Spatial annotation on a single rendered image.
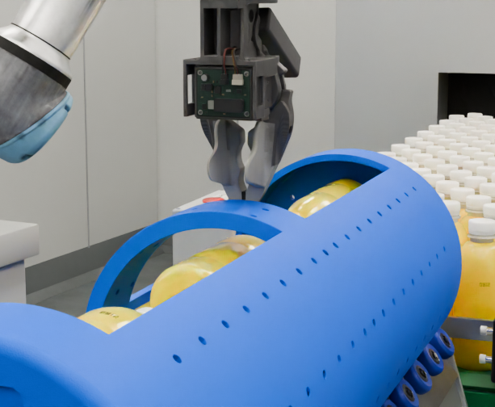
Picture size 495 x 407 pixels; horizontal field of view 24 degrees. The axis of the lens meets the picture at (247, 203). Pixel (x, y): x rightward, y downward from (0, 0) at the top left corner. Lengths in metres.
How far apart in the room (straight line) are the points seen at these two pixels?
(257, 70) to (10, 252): 0.50
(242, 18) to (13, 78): 0.47
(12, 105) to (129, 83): 4.84
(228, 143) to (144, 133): 5.32
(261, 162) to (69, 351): 0.45
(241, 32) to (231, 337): 0.33
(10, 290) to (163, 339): 0.70
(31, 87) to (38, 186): 4.20
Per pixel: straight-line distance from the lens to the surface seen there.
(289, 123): 1.10
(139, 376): 0.72
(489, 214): 1.80
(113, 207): 6.22
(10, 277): 1.45
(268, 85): 1.09
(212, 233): 1.79
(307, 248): 1.04
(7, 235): 1.42
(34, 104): 1.47
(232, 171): 1.12
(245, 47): 1.06
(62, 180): 5.81
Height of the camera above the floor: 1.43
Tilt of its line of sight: 10 degrees down
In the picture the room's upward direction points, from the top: straight up
